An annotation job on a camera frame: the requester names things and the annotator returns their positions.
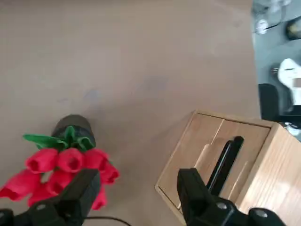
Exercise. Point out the white rounded object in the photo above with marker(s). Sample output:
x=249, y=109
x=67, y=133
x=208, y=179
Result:
x=289, y=73

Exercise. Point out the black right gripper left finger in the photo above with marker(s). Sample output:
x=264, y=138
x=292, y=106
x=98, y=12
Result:
x=70, y=200

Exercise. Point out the wooden drawer box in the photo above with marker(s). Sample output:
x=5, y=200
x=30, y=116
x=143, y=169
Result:
x=270, y=176

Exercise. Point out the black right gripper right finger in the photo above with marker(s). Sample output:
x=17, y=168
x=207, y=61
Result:
x=200, y=207

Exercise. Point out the red tulip bunch green leaves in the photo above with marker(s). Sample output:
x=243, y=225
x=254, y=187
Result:
x=68, y=162

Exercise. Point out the black cylindrical vase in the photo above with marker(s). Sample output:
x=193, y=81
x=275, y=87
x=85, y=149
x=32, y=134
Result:
x=75, y=121

